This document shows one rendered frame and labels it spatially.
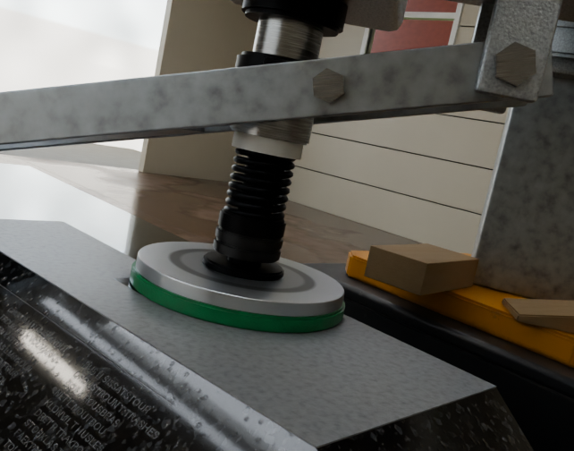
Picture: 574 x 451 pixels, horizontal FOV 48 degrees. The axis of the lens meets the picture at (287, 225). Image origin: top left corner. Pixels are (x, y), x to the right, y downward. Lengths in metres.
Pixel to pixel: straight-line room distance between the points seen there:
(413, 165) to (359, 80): 7.19
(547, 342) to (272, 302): 0.52
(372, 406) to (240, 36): 9.36
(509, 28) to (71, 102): 0.39
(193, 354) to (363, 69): 0.28
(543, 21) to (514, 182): 0.62
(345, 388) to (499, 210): 0.72
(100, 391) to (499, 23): 0.41
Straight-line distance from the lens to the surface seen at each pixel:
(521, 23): 0.56
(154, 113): 0.61
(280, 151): 0.61
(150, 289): 0.59
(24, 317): 0.60
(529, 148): 1.15
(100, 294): 0.59
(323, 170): 8.62
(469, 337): 0.98
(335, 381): 0.49
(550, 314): 0.99
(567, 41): 1.12
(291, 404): 0.44
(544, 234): 1.16
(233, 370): 0.47
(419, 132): 7.77
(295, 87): 0.57
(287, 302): 0.56
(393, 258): 0.98
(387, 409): 0.47
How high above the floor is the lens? 0.98
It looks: 8 degrees down
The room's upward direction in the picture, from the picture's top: 12 degrees clockwise
